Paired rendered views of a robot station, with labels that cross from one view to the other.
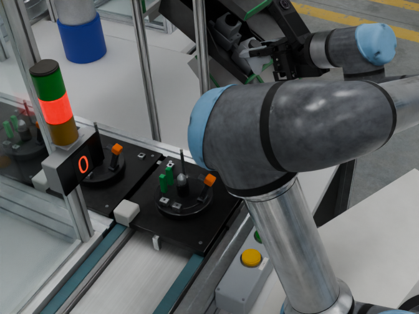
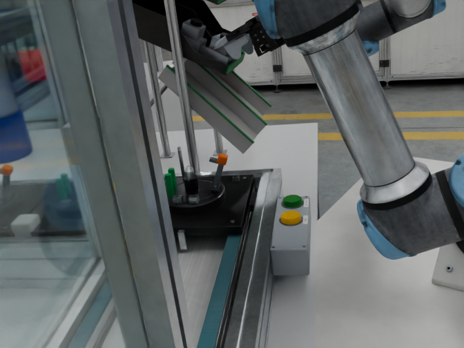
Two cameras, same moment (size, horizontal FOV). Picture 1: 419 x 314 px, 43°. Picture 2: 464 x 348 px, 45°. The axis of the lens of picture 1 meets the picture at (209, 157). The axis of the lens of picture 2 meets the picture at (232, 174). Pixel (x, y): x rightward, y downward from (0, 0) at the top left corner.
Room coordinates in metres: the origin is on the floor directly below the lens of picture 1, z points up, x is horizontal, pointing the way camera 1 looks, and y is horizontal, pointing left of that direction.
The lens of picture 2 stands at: (-0.18, 0.36, 1.52)
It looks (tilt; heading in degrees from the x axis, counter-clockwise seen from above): 24 degrees down; 340
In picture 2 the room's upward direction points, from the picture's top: 7 degrees counter-clockwise
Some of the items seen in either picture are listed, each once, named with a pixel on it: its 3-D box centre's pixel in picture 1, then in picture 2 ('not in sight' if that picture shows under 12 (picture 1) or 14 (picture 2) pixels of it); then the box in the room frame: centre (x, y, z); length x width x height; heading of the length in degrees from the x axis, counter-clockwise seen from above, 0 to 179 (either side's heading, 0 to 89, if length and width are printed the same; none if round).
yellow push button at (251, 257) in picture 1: (250, 258); (291, 219); (0.70, -0.07, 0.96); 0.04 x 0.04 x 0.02
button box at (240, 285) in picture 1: (251, 267); (292, 233); (0.70, -0.07, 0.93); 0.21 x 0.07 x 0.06; 149
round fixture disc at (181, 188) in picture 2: (183, 195); (192, 195); (0.88, 0.07, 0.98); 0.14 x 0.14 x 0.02
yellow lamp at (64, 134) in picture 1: (62, 127); not in sight; (0.78, 0.27, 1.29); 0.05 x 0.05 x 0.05
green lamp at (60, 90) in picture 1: (48, 81); not in sight; (0.78, 0.27, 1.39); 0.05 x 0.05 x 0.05
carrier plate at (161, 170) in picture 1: (184, 201); (194, 203); (0.88, 0.07, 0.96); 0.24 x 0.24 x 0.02; 59
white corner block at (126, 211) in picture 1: (126, 213); not in sight; (0.85, 0.20, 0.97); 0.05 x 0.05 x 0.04; 59
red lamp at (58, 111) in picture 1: (55, 104); not in sight; (0.78, 0.27, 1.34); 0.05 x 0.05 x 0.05
